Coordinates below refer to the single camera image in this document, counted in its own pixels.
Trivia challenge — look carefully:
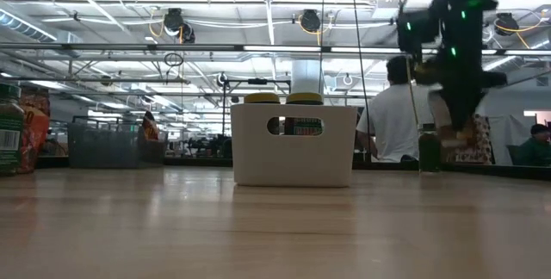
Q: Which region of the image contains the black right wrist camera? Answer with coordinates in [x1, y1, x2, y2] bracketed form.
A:
[395, 9, 441, 54]

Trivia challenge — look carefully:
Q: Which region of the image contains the green lid spice jar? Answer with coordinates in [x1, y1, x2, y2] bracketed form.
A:
[418, 123, 443, 173]
[0, 83, 26, 177]

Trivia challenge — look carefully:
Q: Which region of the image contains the grey chair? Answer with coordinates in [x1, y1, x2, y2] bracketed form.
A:
[505, 143, 524, 166]

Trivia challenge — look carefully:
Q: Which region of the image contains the long black cable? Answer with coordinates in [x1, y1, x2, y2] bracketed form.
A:
[348, 0, 370, 159]

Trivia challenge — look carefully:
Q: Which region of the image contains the white plastic handled bin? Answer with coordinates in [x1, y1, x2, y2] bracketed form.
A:
[230, 102, 358, 188]

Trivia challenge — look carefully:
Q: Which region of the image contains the white sheet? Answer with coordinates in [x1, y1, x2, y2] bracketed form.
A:
[475, 87, 539, 167]

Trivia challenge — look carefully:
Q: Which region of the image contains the hanging black cable loop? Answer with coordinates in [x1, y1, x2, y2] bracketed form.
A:
[163, 52, 185, 68]

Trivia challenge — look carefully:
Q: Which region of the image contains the long yellow cable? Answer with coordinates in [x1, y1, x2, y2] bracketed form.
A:
[393, 0, 421, 129]

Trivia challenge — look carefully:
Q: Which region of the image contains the patterned cloth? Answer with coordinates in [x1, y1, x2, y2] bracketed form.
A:
[447, 113, 495, 164]

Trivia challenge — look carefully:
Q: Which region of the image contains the black ceiling cable reel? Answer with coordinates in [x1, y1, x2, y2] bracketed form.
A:
[493, 11, 520, 37]
[163, 7, 197, 44]
[299, 9, 324, 35]

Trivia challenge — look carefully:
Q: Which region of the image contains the orange spice packet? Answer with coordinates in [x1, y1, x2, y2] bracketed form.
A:
[141, 110, 161, 142]
[16, 105, 52, 173]
[19, 85, 52, 116]

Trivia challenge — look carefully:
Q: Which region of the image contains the white building column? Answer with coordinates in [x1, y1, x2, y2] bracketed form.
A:
[291, 59, 324, 96]

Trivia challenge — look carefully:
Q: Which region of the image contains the person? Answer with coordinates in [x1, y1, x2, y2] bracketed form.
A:
[355, 54, 453, 164]
[517, 123, 551, 167]

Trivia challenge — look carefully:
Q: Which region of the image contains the silver ventilation duct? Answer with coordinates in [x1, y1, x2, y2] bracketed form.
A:
[0, 8, 83, 59]
[481, 41, 551, 96]

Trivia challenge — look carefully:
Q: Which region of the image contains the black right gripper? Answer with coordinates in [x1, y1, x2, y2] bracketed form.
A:
[412, 7, 509, 132]

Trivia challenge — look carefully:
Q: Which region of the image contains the long ceiling light rail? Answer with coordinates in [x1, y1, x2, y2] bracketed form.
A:
[0, 42, 551, 56]

